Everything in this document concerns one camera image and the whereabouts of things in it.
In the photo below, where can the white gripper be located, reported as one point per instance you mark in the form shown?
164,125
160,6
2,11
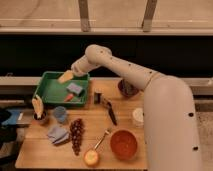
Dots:
79,68

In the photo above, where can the red pepper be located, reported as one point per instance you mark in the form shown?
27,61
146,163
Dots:
69,97

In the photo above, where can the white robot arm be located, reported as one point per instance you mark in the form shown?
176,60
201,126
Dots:
170,122

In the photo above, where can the green plastic tray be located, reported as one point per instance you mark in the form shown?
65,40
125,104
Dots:
54,93

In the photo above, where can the blue sponge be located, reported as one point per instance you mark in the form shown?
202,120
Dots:
75,89

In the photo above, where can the small blue cup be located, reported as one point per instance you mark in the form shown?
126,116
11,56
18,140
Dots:
60,114

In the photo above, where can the bunch of red grapes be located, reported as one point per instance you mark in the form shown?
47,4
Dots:
76,131

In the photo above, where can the dark purple bowl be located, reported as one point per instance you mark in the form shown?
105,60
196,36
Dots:
126,89

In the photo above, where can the blue folded cloth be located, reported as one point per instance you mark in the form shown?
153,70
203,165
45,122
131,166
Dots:
57,134

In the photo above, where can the blue object left of table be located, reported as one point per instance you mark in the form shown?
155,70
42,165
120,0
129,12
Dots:
15,117

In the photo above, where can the metal fork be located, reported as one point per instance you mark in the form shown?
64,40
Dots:
107,132

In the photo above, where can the white cup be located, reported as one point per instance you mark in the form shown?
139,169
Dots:
137,117

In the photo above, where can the yellow apple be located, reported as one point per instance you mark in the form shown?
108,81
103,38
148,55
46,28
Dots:
91,158

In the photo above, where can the red bowl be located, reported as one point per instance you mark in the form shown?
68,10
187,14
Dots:
123,144

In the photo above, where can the black handled knife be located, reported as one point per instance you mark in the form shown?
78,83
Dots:
100,99

